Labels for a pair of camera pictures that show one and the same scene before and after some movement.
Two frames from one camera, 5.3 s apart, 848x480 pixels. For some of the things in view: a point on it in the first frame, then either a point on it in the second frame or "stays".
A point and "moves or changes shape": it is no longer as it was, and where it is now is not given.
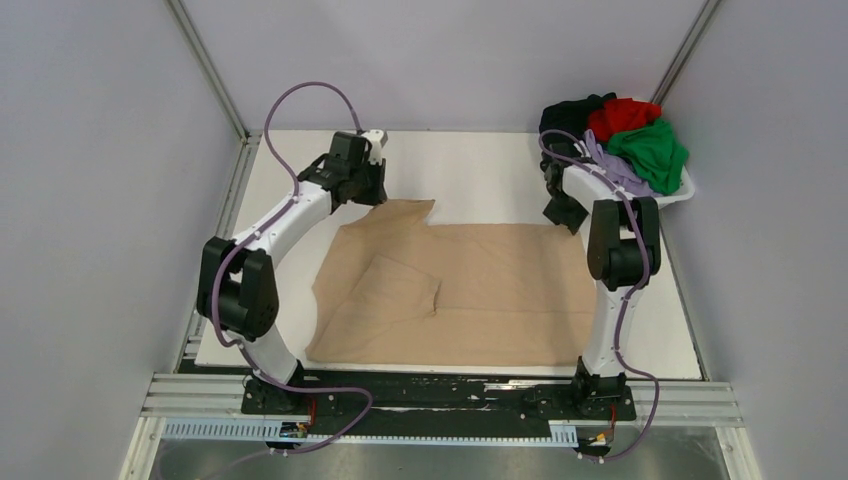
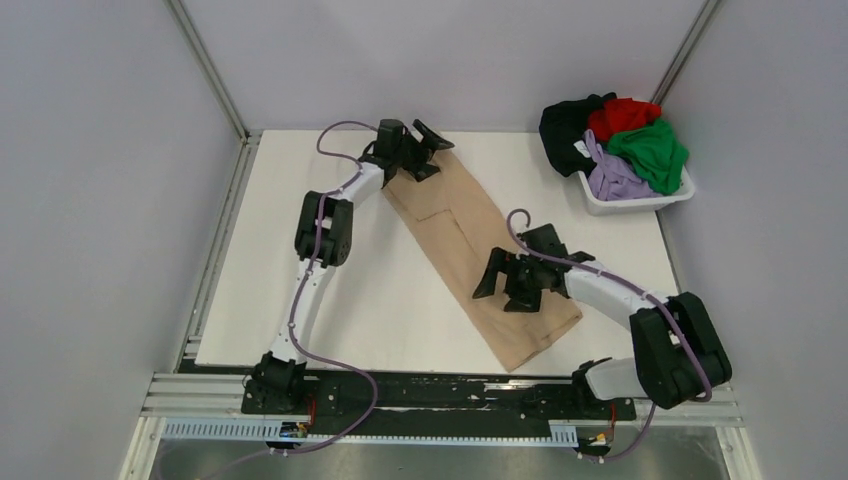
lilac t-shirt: [619, 170] stays
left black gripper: [379, 195] to [420, 171]
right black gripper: [572, 220] to [500, 261]
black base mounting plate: [437, 398] stays
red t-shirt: [620, 114] stays
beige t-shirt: [394, 287] moves or changes shape
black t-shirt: [572, 115] stays
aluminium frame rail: [656, 404] stays
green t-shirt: [654, 152] stays
